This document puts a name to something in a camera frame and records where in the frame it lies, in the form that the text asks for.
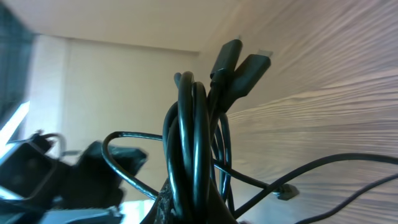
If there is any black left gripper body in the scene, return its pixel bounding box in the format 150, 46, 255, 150
1, 131, 80, 208

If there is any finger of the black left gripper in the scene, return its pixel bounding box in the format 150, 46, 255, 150
62, 141, 147, 208

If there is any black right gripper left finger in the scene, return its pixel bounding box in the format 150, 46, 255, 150
141, 179, 175, 224

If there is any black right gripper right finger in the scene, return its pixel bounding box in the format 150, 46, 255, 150
208, 180, 238, 224

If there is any thin black USB cable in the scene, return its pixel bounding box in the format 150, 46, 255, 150
101, 130, 301, 202

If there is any thick black USB-C cable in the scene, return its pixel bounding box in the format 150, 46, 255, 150
162, 39, 274, 224

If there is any black cable silver connector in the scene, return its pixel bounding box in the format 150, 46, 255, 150
233, 153, 397, 223

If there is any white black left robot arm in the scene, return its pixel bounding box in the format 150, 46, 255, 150
1, 6, 152, 213

